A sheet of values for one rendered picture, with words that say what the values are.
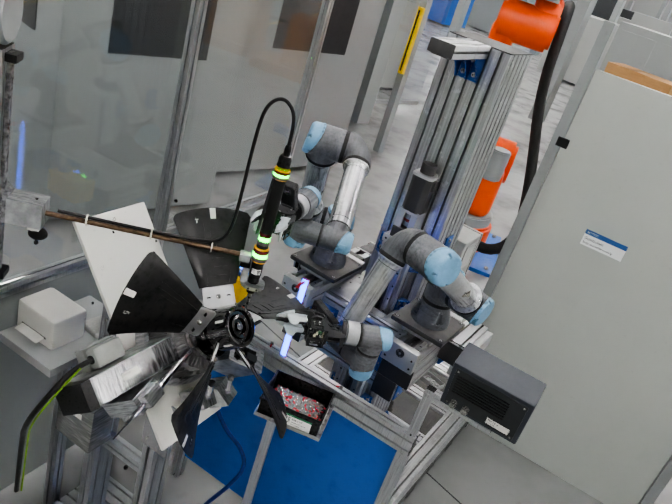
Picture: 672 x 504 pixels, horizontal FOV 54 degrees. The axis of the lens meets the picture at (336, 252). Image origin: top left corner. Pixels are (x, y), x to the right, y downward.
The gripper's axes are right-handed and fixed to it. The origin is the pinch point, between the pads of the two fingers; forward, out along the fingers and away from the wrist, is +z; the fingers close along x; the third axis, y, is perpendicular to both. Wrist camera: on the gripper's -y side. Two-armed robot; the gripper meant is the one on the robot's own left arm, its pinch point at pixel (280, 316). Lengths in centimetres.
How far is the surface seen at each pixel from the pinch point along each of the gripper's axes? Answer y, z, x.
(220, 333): 17.8, 18.1, -5.3
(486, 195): -316, -203, 93
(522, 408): 28, -70, -5
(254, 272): 4.0, 11.8, -17.4
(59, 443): -9, 61, 83
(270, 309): -1.4, 3.3, -1.0
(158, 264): 18.1, 37.4, -24.7
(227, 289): 3.9, 17.9, -9.7
